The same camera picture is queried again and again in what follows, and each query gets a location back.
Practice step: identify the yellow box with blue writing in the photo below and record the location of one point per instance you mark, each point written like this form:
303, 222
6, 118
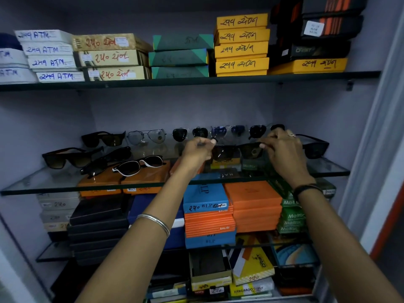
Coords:
241, 21
241, 49
242, 66
242, 36

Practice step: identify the black lettered box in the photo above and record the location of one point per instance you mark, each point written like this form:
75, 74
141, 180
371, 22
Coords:
222, 174

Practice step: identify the orange flat box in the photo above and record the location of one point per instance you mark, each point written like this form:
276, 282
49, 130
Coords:
97, 182
148, 178

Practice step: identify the person's left forearm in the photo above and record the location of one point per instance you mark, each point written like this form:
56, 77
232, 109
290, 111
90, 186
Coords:
148, 230

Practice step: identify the glass shelf above yellow box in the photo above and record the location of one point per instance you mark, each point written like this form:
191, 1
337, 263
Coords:
53, 254

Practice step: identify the silver bangle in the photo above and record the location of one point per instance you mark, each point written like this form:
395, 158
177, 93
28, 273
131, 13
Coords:
157, 221

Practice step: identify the person's right fingers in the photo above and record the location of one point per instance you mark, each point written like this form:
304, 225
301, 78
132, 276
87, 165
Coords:
273, 140

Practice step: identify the light blue box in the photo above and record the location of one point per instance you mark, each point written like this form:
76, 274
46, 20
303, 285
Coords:
203, 195

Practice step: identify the open beige box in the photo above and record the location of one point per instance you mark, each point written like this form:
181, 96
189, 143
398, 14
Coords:
210, 265

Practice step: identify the silver aviator sunglasses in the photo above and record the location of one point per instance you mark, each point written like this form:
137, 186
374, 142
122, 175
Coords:
157, 136

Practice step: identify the brown gradient sunglasses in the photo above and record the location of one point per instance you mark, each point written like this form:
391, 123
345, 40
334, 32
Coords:
58, 159

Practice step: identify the black round sunglasses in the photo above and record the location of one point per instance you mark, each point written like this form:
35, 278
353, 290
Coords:
180, 135

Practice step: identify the person's left fingers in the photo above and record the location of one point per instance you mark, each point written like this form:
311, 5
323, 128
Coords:
206, 142

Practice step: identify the white cabinet door frame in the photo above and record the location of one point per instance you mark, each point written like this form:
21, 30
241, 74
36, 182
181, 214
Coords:
375, 154

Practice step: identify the pale white box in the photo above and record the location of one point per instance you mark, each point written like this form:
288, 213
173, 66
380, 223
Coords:
15, 75
11, 56

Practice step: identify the black wayfarer sunglasses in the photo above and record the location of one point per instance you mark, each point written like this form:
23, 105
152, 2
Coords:
94, 139

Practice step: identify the person's right forearm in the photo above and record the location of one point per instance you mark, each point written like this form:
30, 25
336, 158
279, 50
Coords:
334, 242

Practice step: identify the grey white box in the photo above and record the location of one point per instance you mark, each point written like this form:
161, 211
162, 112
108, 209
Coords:
55, 226
56, 215
60, 204
60, 195

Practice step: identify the glossy black sunglasses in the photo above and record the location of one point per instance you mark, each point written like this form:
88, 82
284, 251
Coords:
94, 165

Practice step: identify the wide yellow box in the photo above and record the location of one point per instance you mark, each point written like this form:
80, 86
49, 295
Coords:
309, 66

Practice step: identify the black box with orange stripes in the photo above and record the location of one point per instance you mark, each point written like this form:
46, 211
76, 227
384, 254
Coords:
318, 6

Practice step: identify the dark upper shelf board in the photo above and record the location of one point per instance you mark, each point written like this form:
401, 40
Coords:
189, 81

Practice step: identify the black box with white label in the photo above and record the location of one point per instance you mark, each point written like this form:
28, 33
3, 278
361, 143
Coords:
334, 28

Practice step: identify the navy blue box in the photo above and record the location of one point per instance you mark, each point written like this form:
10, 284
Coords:
173, 236

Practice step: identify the beige patterned box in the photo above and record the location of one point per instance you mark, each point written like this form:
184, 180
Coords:
116, 74
109, 58
107, 42

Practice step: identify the person's right hand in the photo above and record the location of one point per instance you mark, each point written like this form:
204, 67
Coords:
287, 157

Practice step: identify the stack of thin orange boxes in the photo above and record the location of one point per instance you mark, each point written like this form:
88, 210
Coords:
210, 224

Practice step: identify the white and black sunglasses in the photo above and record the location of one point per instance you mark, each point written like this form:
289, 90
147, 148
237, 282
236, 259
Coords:
127, 168

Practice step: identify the small green box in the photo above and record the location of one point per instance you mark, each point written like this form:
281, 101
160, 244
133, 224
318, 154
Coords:
254, 164

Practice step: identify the small yellow box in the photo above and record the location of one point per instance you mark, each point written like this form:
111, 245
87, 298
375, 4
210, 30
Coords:
225, 163

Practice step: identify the teal green box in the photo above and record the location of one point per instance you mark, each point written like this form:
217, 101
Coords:
183, 42
180, 72
178, 58

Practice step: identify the stack of green boxes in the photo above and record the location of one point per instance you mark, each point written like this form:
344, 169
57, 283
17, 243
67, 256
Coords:
292, 214

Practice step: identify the black wristband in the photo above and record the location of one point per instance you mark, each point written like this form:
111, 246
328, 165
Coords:
304, 188

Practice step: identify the blue wave print box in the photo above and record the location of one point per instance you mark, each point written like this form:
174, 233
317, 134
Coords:
295, 254

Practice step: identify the person's left hand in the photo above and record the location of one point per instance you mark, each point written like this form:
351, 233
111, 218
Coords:
195, 154

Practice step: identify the blue box under orange stack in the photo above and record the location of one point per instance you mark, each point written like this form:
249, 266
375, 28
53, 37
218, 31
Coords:
210, 240

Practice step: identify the blue and white flat box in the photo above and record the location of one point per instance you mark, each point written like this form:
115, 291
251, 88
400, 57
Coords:
165, 291

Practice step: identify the black square sunglasses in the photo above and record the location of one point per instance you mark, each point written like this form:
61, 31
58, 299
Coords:
249, 150

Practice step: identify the black lens aviator sunglasses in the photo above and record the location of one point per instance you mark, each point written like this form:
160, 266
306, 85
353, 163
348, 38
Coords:
257, 131

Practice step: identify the black thick frame sunglasses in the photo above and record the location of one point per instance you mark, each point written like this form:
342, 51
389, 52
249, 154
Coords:
315, 148

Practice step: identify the stack of black boxes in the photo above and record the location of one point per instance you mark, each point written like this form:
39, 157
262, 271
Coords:
94, 230

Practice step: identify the glass shelf with sunglasses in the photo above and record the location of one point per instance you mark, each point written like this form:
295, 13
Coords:
63, 181

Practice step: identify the blue lens aviator sunglasses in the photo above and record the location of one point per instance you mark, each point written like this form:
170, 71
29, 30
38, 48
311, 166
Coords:
219, 131

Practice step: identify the white and yellow box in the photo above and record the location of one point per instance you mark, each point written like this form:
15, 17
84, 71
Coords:
251, 288

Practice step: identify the white box with blue writing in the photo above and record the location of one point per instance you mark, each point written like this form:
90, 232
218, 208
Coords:
60, 76
52, 62
44, 35
47, 49

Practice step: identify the stack of plain orange boxes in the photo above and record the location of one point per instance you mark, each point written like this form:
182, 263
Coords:
252, 205

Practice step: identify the yellow box with stripes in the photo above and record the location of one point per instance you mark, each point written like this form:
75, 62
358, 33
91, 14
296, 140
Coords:
252, 265

